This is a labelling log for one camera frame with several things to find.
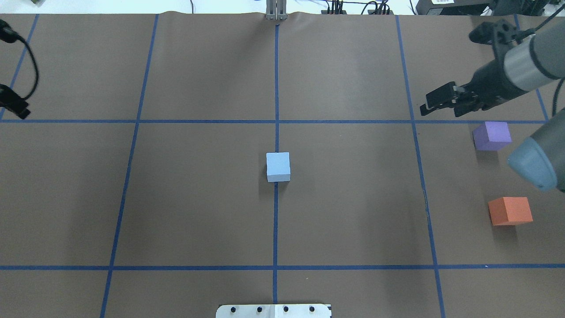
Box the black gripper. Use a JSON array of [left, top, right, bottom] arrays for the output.
[[419, 60, 527, 117]]

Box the light blue foam block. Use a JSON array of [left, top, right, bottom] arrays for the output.
[[266, 152, 291, 182]]

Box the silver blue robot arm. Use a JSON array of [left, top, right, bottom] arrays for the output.
[[420, 19, 565, 191]]

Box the purple foam block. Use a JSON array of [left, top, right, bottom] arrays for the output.
[[472, 121, 512, 151]]

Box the orange foam block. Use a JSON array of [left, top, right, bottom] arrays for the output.
[[488, 197, 533, 226]]

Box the black equipment box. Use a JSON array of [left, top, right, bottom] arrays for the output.
[[415, 0, 491, 16]]

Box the brown paper table cover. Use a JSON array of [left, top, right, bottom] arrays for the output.
[[1, 12, 564, 318]]

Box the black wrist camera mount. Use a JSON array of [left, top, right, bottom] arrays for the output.
[[468, 19, 523, 60]]

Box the black cable connectors cluster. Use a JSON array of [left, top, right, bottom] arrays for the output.
[[320, 0, 394, 15]]

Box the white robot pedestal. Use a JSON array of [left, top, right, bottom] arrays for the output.
[[215, 303, 332, 318]]

